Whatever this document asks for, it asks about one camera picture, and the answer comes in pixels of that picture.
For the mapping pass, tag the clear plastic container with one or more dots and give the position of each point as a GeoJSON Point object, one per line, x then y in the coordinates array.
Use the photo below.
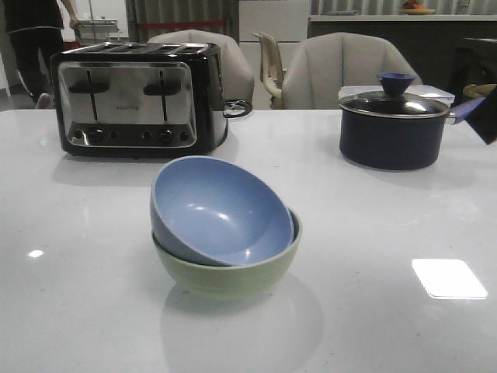
{"type": "Point", "coordinates": [426, 91]}

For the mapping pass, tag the black chrome four-slot toaster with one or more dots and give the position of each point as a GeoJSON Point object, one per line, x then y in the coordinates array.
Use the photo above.
{"type": "Point", "coordinates": [136, 100]}

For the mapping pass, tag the white refrigerator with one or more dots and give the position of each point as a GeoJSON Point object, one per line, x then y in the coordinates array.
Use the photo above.
{"type": "Point", "coordinates": [286, 21]}

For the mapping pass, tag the blue bowl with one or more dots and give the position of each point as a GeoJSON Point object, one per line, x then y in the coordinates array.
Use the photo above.
{"type": "Point", "coordinates": [212, 212]}

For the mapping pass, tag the metal trolley in background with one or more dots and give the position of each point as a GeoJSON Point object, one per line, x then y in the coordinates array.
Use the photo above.
{"type": "Point", "coordinates": [92, 31]}

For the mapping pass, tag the beige armchair on right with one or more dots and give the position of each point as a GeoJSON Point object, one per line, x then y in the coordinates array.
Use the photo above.
{"type": "Point", "coordinates": [321, 66]}

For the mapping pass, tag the beige armchair behind toaster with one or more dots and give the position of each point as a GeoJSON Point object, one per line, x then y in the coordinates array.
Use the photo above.
{"type": "Point", "coordinates": [238, 79]}

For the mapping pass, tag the dark blue saucepan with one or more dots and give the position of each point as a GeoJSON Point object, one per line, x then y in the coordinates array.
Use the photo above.
{"type": "Point", "coordinates": [394, 144]}

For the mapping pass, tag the beige wooden chair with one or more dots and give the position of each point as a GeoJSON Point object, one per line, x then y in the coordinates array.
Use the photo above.
{"type": "Point", "coordinates": [271, 69]}

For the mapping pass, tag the green bowl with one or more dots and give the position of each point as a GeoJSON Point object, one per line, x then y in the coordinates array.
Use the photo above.
{"type": "Point", "coordinates": [231, 283]}

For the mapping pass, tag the fruit plate on counter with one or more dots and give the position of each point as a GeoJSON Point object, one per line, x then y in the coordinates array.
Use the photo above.
{"type": "Point", "coordinates": [415, 8]}

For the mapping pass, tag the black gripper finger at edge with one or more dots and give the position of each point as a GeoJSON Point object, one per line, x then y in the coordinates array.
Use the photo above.
{"type": "Point", "coordinates": [482, 117]}

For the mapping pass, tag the person in background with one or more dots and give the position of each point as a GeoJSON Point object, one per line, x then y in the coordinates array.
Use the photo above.
{"type": "Point", "coordinates": [34, 30]}

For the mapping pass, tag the glass lid with blue knob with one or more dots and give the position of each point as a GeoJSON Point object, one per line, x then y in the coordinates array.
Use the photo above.
{"type": "Point", "coordinates": [393, 101]}

